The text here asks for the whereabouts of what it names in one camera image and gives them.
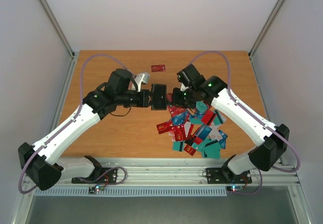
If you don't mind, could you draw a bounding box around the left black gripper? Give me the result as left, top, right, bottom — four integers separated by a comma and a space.
117, 88, 159, 107

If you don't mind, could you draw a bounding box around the black leather card holder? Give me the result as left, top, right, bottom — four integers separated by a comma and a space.
150, 84, 167, 110

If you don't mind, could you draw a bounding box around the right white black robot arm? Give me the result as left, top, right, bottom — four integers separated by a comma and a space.
172, 65, 290, 183

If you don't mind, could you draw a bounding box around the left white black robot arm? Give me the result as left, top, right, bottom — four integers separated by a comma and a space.
18, 69, 151, 191

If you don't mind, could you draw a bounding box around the teal card upper pile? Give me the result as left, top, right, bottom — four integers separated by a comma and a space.
195, 101, 209, 114

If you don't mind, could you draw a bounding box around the white card centre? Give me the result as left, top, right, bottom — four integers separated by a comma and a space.
183, 122, 194, 138

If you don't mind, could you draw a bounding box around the red black stripe card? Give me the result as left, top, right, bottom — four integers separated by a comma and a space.
201, 110, 217, 126

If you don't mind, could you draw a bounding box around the lone red card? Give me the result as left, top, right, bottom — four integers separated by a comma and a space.
151, 65, 166, 72

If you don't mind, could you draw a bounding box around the blue striped card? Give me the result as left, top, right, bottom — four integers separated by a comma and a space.
192, 124, 212, 143

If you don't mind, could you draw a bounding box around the teal card bottom left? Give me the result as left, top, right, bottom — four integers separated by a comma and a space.
173, 141, 184, 152

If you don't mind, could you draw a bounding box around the red card bottom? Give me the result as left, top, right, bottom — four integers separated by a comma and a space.
184, 144, 196, 156

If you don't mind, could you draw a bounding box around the teal card bottom right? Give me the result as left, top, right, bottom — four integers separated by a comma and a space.
202, 145, 222, 159

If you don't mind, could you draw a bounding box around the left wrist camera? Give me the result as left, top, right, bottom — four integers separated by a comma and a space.
132, 72, 150, 92

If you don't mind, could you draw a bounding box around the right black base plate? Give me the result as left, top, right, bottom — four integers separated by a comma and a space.
205, 167, 252, 184

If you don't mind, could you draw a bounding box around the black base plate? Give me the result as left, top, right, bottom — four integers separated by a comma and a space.
71, 167, 118, 184
205, 167, 252, 184

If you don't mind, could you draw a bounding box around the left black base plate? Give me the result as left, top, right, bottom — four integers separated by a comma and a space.
71, 167, 118, 184

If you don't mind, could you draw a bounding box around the grey slotted cable duct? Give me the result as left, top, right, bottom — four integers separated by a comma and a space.
34, 186, 227, 197

